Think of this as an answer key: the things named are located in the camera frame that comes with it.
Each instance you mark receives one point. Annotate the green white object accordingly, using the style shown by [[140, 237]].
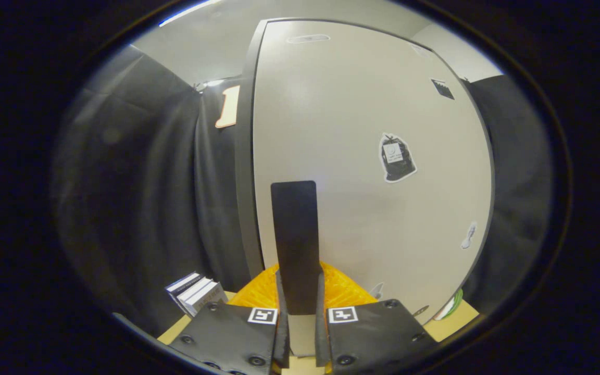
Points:
[[451, 306]]

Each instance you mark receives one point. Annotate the dark grey shoe cabinet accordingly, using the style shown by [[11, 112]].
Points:
[[245, 156]]

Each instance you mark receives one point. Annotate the black backdrop cloth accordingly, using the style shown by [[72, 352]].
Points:
[[138, 182], [513, 172]]

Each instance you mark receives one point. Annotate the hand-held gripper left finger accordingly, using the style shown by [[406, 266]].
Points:
[[282, 234]]

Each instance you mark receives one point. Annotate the white shoe cabinet door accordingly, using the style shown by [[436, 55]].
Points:
[[341, 120]]

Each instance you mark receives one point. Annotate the blue white book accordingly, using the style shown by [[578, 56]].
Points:
[[195, 289], [181, 284]]

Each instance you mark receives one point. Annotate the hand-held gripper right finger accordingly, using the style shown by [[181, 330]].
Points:
[[306, 234]]

